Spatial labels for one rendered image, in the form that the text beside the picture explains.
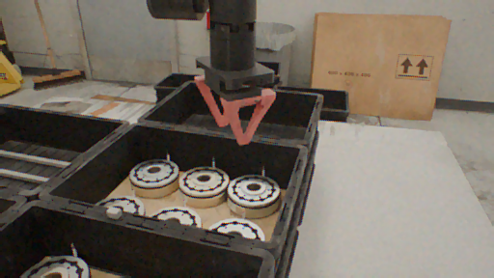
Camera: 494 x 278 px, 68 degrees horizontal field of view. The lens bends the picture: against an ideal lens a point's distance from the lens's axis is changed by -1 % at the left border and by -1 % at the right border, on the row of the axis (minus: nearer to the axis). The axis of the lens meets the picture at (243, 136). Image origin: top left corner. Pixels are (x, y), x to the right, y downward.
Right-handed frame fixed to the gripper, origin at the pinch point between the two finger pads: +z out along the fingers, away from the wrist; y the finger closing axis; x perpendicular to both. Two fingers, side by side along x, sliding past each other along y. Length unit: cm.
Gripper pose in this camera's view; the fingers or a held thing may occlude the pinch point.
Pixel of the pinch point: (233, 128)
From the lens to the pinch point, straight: 50.8
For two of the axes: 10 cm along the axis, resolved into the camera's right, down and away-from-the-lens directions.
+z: -0.1, 8.9, 4.6
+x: 8.8, -2.1, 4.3
